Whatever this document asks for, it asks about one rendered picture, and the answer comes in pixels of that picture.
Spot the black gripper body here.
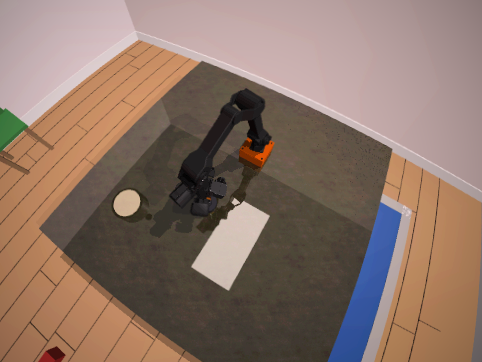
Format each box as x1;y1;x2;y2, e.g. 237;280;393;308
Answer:
190;167;215;217

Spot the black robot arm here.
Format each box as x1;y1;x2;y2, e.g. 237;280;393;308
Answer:
169;88;272;209

